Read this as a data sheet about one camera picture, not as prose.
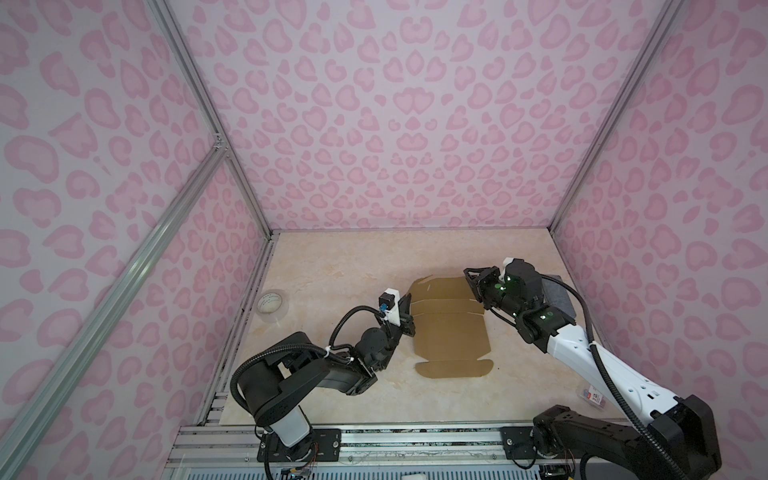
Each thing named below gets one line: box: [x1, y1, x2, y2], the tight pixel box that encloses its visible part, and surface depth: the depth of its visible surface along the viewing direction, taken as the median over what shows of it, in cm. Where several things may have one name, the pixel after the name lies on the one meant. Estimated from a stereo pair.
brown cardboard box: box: [407, 275, 493, 379], surface depth 90 cm
